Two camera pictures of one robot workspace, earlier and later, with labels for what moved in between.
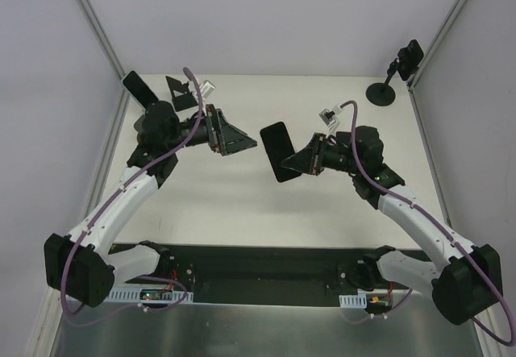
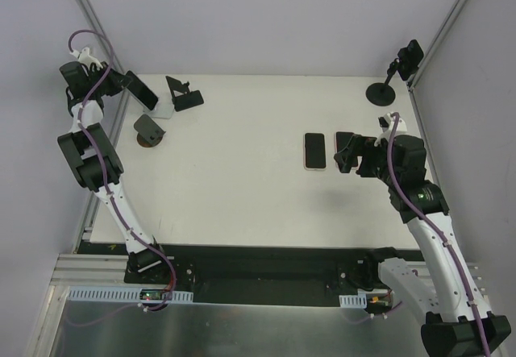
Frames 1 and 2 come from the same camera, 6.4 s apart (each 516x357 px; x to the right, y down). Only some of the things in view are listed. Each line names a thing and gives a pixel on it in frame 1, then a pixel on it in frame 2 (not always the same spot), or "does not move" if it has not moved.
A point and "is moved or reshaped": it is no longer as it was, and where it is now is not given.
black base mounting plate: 272,274 does not move
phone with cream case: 278,146 is moved or reshaped
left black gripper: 214,130 -> 119,80
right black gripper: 317,154 -> 355,153
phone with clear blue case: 139,90 does not move
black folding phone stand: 185,101 does not move
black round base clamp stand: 383,94 does not move
